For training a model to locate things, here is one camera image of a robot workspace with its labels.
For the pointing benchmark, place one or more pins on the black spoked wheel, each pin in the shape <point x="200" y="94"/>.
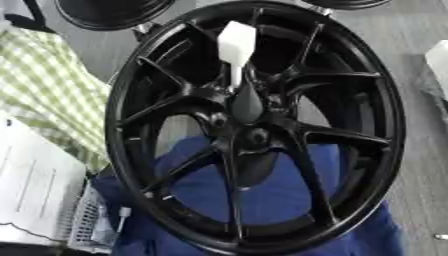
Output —
<point x="175" y="100"/>

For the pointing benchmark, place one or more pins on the white perforated basket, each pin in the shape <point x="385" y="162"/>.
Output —
<point x="87" y="220"/>

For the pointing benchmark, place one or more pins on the white object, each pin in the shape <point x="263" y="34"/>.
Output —
<point x="438" y="63"/>

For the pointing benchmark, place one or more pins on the black chair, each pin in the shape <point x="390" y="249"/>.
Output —
<point x="26" y="18"/>

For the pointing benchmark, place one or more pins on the white pin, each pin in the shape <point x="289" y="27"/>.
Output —
<point x="236" y="41"/>

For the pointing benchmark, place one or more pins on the white box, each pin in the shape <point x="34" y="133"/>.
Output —
<point x="35" y="186"/>

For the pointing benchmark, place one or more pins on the black round wheel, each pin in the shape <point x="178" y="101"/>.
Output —
<point x="350" y="3"/>
<point x="111" y="13"/>

